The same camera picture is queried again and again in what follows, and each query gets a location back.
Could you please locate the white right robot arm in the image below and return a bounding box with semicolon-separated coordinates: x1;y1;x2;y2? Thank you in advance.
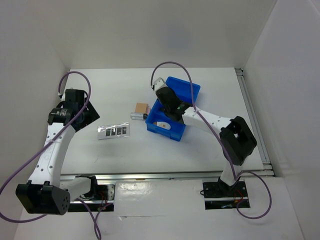
152;84;258;196

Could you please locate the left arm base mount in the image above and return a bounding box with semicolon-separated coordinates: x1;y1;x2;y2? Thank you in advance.
68;182;116;212

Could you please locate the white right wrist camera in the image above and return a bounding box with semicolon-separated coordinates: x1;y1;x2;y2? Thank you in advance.
151;77;167;93

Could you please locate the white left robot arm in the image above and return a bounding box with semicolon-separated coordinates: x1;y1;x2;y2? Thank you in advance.
15;89;99;215

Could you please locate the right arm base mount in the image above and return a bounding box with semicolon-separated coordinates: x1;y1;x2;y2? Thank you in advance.
200;181;251;210

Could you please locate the hair pin card in plastic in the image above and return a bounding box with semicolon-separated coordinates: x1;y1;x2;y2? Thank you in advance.
97;122;130;140

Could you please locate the front aluminium rail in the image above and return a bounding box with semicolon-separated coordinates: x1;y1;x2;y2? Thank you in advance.
60;171;222;182

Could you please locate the blue divided plastic bin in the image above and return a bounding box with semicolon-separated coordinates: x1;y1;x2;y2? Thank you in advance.
145;76;201;142

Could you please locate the beige square makeup sponge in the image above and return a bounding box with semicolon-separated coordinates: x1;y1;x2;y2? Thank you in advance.
134;102;150;114

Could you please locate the white oval makeup sponge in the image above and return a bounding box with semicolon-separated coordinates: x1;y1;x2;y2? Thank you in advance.
153;121;171;130

